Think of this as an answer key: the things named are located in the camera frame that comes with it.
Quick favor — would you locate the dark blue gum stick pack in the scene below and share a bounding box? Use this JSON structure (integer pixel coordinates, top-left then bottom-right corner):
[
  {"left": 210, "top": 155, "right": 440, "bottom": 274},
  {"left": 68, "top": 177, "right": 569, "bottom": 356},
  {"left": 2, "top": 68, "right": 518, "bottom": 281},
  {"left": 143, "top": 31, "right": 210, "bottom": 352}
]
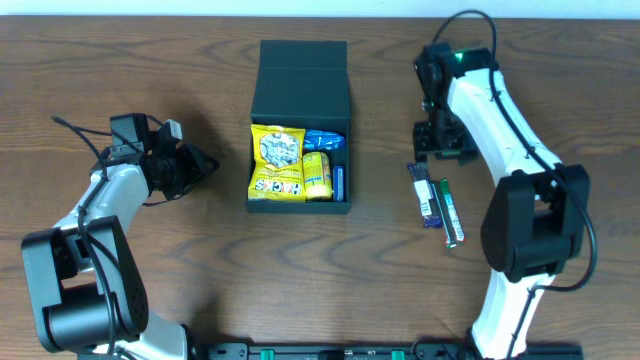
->
[{"left": 407, "top": 163, "right": 443, "bottom": 228}]

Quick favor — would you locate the yellow Hacks candy bag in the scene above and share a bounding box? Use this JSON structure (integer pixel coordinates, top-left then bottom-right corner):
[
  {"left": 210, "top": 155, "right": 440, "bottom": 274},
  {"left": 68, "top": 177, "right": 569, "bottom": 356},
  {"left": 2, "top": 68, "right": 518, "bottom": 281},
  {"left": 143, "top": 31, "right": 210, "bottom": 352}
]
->
[{"left": 247, "top": 124, "right": 306, "bottom": 202}]

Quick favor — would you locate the green gum stick pack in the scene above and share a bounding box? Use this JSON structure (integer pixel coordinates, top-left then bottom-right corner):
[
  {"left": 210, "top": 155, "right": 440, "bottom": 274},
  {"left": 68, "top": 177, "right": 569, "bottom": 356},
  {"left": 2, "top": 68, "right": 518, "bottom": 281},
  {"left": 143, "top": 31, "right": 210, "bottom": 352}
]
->
[{"left": 435, "top": 178, "right": 466, "bottom": 249}]

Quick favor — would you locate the yellow gum container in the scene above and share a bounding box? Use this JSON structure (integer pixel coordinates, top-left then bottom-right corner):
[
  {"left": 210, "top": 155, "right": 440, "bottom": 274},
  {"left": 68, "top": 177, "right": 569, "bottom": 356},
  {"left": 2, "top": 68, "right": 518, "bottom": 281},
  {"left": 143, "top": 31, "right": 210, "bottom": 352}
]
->
[{"left": 303, "top": 151, "right": 333, "bottom": 201}]

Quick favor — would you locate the blue snack bar wrapper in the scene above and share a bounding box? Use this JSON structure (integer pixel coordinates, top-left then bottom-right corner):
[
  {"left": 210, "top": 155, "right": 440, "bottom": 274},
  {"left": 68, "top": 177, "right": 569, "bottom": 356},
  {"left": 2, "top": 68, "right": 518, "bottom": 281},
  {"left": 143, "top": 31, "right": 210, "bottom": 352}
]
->
[{"left": 303, "top": 129, "right": 346, "bottom": 151}]

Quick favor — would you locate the blue Eclipse gum pack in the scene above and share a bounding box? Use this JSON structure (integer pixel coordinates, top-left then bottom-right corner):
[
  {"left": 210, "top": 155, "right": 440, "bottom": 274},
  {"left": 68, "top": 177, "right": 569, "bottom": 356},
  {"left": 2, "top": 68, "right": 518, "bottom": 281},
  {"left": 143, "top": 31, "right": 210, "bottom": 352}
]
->
[{"left": 332, "top": 166, "right": 345, "bottom": 202}]

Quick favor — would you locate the black gift box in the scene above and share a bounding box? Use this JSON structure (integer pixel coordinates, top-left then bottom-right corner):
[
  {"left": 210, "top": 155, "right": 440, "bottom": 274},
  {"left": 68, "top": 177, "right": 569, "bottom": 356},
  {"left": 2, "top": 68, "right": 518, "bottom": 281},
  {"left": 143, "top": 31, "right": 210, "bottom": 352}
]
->
[{"left": 245, "top": 40, "right": 352, "bottom": 215}]

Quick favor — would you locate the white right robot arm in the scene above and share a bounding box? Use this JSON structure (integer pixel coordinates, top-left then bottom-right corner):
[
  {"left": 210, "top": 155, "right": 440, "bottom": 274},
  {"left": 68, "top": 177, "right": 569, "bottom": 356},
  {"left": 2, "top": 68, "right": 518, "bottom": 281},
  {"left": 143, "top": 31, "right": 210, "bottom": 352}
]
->
[{"left": 413, "top": 42, "right": 590, "bottom": 359}]

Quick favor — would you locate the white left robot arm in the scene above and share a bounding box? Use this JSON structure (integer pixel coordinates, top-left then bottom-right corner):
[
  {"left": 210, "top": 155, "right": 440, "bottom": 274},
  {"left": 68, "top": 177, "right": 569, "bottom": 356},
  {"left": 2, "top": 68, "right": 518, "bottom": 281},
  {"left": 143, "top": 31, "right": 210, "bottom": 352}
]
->
[{"left": 21, "top": 144, "right": 219, "bottom": 359}]

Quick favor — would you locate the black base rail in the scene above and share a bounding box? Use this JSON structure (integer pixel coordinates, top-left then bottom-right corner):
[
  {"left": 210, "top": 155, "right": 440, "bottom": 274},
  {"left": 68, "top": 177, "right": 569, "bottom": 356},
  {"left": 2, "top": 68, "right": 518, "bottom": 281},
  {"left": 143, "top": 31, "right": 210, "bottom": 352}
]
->
[{"left": 197, "top": 341, "right": 585, "bottom": 360}]

